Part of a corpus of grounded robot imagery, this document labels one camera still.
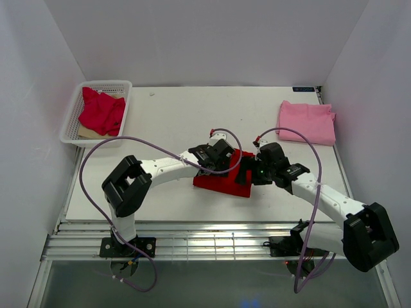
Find white plastic basket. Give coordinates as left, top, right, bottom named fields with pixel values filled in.
left=60, top=80, right=132, bottom=148

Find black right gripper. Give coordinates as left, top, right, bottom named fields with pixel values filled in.
left=234, top=156, right=275, bottom=185

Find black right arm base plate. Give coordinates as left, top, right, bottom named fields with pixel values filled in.
left=262, top=236, right=304, bottom=257

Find red t shirt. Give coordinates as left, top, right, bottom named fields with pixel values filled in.
left=193, top=151, right=255, bottom=198

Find blue label on table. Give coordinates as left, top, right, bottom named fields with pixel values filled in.
left=292, top=87, right=315, bottom=92

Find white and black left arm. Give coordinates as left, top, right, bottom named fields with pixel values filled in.
left=102, top=135, right=235, bottom=257

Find beige cloth in basket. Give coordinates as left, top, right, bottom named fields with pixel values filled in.
left=77, top=125, right=112, bottom=140

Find folded pink t shirt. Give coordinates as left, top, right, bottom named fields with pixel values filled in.
left=277, top=101, right=336, bottom=146

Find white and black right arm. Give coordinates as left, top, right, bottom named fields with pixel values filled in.
left=235, top=142, right=399, bottom=272

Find crimson shirt in basket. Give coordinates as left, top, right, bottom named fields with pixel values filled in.
left=78, top=87, right=126, bottom=137

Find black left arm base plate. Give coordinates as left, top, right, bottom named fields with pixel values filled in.
left=99, top=237, right=156, bottom=258

